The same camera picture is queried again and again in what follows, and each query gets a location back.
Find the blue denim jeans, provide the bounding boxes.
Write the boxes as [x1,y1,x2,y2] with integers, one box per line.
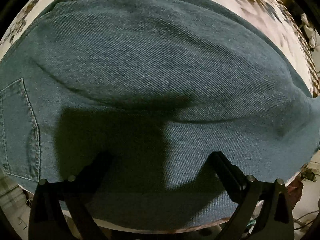
[0,0,320,231]

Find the floral white bed sheet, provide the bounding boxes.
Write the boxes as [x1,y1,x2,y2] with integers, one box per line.
[0,0,320,233]

